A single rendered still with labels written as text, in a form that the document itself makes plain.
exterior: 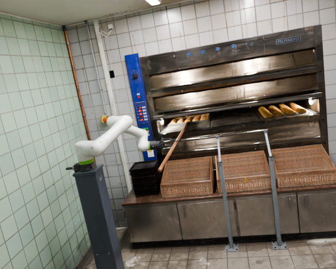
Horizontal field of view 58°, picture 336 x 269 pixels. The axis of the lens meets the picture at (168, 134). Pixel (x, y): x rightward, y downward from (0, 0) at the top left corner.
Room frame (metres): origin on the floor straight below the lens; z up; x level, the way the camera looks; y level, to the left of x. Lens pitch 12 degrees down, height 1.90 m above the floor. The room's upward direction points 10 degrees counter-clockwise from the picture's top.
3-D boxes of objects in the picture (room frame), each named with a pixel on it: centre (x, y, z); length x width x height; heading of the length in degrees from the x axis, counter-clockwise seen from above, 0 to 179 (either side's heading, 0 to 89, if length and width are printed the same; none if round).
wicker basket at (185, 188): (3.24, -0.14, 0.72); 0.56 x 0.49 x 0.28; 77
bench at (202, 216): (3.12, -0.61, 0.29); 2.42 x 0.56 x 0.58; 78
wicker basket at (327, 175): (3.00, -1.32, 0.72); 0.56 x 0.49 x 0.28; 77
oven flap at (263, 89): (3.38, -0.77, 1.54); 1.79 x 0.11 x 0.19; 78
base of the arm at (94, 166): (2.51, 0.78, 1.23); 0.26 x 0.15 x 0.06; 83
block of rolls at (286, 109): (3.70, -1.43, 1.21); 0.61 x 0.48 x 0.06; 168
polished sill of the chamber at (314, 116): (3.41, -0.78, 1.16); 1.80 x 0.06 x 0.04; 78
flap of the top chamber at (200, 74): (3.38, -0.77, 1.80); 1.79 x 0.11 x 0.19; 78
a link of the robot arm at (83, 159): (2.50, 0.71, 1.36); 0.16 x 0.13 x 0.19; 52
